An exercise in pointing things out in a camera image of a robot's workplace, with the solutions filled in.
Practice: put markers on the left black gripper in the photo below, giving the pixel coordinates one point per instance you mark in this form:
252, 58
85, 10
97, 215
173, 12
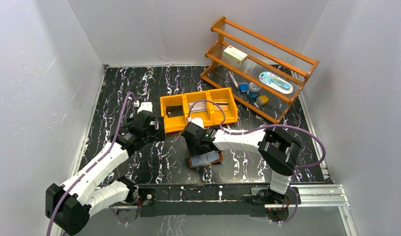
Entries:
155, 131

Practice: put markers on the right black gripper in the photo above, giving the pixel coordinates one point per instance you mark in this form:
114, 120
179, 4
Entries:
190, 143

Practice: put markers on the brown leather card holder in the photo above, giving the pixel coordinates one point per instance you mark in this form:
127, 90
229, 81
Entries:
209, 158

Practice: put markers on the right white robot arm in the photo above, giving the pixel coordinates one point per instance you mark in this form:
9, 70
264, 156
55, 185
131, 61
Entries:
278, 148

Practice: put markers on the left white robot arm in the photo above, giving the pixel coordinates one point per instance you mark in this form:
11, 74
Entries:
71, 204

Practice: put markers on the black card in bin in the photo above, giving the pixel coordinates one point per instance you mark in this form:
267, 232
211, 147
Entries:
174, 111

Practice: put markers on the orange three-compartment bin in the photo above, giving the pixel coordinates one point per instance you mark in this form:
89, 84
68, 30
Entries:
212, 106

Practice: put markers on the red white pen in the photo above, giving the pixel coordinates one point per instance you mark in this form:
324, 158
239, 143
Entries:
233, 79

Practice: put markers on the yellow grey sharpener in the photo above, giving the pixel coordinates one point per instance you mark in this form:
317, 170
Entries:
261, 101

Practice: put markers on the blue round tin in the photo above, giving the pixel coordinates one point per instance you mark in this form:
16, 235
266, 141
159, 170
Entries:
253, 91

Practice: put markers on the orange wooden shelf rack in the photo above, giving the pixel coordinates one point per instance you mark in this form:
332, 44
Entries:
264, 54

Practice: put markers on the white cardboard box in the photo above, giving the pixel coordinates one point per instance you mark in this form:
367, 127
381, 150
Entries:
235, 55

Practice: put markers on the blue blister pack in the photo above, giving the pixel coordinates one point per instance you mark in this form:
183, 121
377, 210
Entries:
275, 82

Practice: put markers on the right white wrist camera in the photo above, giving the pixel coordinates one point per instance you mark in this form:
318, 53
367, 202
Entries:
197, 120

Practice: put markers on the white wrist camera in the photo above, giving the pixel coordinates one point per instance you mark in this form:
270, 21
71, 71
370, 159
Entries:
197, 120
144, 106

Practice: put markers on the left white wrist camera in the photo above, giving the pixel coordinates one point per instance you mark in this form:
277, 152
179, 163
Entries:
144, 106

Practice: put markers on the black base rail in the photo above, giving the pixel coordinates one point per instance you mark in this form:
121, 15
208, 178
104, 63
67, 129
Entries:
253, 200

